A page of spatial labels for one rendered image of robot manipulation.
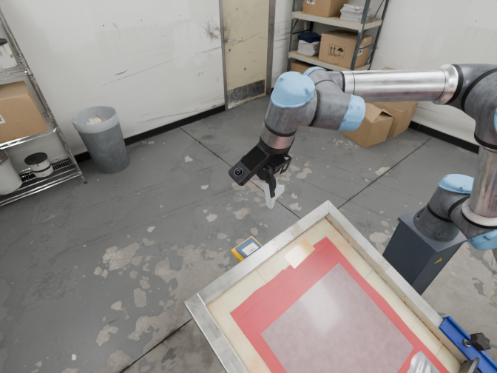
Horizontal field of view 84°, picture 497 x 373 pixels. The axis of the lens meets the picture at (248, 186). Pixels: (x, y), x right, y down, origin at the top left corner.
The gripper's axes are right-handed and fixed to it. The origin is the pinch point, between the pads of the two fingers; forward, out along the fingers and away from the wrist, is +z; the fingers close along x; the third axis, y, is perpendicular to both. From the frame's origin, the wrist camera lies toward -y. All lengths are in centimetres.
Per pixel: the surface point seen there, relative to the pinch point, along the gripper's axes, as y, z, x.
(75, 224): -52, 201, 147
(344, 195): 182, 160, 11
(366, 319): 11, 17, -46
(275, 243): 1.5, 12.2, -13.8
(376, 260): 26.0, 13.0, -36.9
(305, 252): 9.6, 15.9, -21.0
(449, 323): 29, 13, -62
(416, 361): 14, 17, -62
